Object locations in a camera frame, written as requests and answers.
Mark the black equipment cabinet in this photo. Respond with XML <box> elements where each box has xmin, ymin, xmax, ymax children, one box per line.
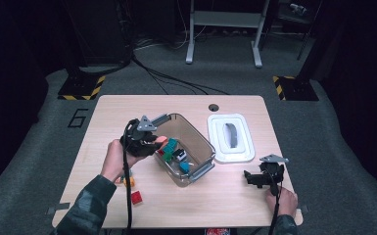
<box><xmin>62</xmin><ymin>0</ymin><xmax>132</xmax><ymax>65</ymax></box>

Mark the black and white toy brick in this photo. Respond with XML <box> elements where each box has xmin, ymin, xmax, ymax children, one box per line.
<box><xmin>171</xmin><ymin>148</ymin><xmax>188</xmax><ymax>164</ymax></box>

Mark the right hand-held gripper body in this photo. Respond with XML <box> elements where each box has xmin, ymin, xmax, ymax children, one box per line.
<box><xmin>259</xmin><ymin>154</ymin><xmax>290</xmax><ymax>197</ymax></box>

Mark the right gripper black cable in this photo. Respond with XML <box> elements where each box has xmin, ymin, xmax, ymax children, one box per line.
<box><xmin>266</xmin><ymin>170</ymin><xmax>283</xmax><ymax>235</ymax></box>

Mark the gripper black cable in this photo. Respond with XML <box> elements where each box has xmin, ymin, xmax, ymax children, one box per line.
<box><xmin>266</xmin><ymin>170</ymin><xmax>283</xmax><ymax>235</ymax></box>
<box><xmin>121</xmin><ymin>118</ymin><xmax>140</xmax><ymax>235</ymax></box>

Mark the person's right hand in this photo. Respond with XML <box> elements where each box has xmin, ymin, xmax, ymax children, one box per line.
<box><xmin>264</xmin><ymin>184</ymin><xmax>299</xmax><ymax>218</ymax></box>

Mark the person's left hand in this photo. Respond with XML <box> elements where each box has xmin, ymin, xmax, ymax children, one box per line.
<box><xmin>100</xmin><ymin>138</ymin><xmax>145</xmax><ymax>183</ymax></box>

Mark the white metal desk frame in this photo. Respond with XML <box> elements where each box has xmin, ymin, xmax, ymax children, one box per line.
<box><xmin>185</xmin><ymin>0</ymin><xmax>270</xmax><ymax>69</ymax></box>

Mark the grey device on shelf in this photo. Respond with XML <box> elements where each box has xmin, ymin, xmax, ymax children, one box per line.
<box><xmin>289</xmin><ymin>2</ymin><xmax>307</xmax><ymax>17</ymax></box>

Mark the black striped-edge stand base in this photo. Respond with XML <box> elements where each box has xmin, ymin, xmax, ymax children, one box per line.
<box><xmin>57</xmin><ymin>74</ymin><xmax>107</xmax><ymax>101</ymax></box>
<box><xmin>272</xmin><ymin>75</ymin><xmax>320</xmax><ymax>102</ymax></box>

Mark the white bin lid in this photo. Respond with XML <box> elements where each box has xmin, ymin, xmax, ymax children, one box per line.
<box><xmin>207</xmin><ymin>113</ymin><xmax>257</xmax><ymax>164</ymax></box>

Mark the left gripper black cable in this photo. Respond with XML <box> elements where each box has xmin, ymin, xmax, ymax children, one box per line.
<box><xmin>121</xmin><ymin>118</ymin><xmax>140</xmax><ymax>235</ymax></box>

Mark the red label sticker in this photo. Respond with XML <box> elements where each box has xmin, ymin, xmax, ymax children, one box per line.
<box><xmin>205</xmin><ymin>227</ymin><xmax>233</xmax><ymax>235</ymax></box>

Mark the clear plastic storage bin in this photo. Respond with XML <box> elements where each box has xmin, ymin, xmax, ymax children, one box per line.
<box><xmin>141</xmin><ymin>112</ymin><xmax>217</xmax><ymax>188</ymax></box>

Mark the black floor cable bundle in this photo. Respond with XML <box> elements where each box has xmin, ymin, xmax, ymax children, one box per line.
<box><xmin>77</xmin><ymin>53</ymin><xmax>230</xmax><ymax>96</ymax></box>

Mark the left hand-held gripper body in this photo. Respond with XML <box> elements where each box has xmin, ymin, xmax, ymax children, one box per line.
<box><xmin>119</xmin><ymin>115</ymin><xmax>159</xmax><ymax>159</ymax></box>

